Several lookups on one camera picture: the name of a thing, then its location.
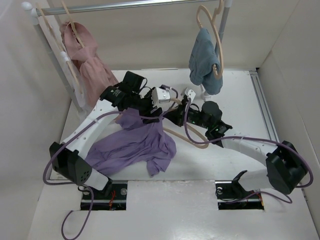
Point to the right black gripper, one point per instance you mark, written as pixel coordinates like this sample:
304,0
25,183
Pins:
177,115

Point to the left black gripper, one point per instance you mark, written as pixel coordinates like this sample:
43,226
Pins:
157,111

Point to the purple t shirt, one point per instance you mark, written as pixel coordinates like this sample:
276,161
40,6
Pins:
135,142

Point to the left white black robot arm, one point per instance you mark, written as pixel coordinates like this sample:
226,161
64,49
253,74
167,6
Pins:
68,157

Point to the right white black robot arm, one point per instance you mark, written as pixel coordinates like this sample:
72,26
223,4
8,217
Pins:
283,168

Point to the wooden hanger with pink dress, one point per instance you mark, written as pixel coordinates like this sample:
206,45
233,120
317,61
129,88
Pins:
72,24

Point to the blue garment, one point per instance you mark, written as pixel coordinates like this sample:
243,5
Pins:
201,62

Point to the pink dress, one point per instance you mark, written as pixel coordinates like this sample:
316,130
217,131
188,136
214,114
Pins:
95,74

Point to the white clothes rack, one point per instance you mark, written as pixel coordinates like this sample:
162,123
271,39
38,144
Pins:
217,21

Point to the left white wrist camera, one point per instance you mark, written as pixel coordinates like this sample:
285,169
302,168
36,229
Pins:
160,96

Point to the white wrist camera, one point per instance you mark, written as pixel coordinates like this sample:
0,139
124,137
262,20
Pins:
160,96
189,93

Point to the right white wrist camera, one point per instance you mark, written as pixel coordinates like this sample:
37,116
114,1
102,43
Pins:
189,93

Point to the aluminium rail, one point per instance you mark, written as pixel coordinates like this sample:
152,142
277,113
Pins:
263,105

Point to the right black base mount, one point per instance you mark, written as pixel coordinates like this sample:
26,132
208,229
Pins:
232,196

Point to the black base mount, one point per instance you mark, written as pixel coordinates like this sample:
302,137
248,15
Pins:
116,200
232,196

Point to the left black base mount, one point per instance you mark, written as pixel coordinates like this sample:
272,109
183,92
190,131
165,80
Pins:
116,200

